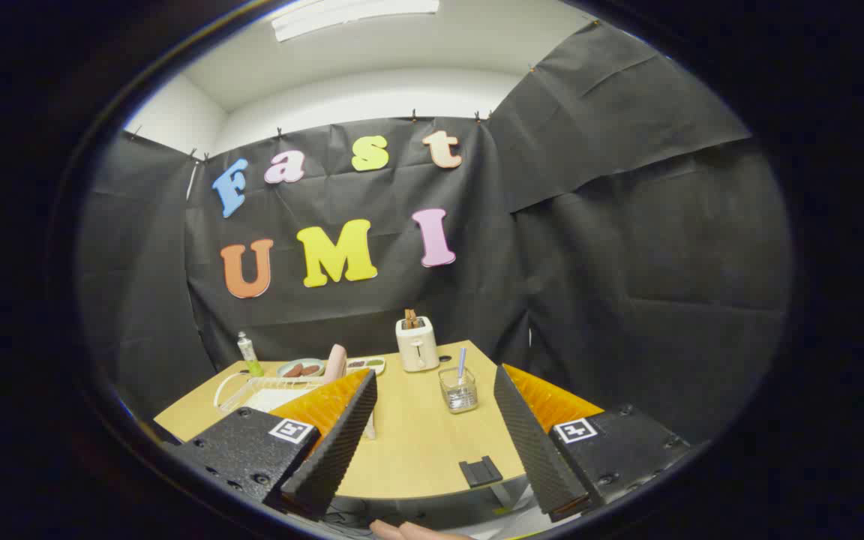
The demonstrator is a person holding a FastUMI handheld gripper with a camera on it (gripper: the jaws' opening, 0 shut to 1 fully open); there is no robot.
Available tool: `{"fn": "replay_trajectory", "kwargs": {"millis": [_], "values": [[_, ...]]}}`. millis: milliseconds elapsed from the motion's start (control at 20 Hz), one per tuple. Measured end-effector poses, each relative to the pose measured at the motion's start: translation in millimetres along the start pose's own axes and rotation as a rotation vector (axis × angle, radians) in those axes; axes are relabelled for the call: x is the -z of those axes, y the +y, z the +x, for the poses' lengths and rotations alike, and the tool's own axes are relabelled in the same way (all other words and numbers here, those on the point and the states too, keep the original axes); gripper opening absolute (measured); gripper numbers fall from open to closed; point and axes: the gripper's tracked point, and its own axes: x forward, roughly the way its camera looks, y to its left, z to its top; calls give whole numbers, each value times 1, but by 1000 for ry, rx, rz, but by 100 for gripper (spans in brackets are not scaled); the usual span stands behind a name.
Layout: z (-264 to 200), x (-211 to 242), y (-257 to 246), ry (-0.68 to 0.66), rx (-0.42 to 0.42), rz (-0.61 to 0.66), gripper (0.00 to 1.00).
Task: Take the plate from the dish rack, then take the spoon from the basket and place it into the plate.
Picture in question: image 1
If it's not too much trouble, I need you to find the pink plate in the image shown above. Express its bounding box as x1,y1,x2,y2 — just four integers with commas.
325,343,349,384

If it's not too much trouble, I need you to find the black table clamp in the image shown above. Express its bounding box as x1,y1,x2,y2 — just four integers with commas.
459,455,504,488

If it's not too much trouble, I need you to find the black backdrop cloth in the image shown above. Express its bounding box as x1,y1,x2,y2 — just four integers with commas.
76,21,793,451

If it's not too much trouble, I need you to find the green dish soap bottle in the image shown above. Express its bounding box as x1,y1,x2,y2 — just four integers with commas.
236,331,265,378

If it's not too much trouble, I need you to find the metal wire basket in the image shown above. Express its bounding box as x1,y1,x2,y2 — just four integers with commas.
438,365,479,415

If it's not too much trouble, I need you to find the white dish rack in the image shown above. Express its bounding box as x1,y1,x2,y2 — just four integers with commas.
213,370,377,440

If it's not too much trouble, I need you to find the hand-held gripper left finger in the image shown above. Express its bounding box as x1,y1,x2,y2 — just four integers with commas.
164,368,378,521

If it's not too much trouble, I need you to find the ceiling light panel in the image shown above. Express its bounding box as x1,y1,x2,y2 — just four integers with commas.
272,0,440,42

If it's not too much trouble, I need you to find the light green plate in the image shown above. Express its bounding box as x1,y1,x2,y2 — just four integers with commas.
277,358,326,380

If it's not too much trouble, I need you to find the white toaster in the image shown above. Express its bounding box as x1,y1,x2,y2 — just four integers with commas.
395,316,440,373

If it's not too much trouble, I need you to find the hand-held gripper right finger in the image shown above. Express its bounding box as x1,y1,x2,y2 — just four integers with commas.
492,364,693,524

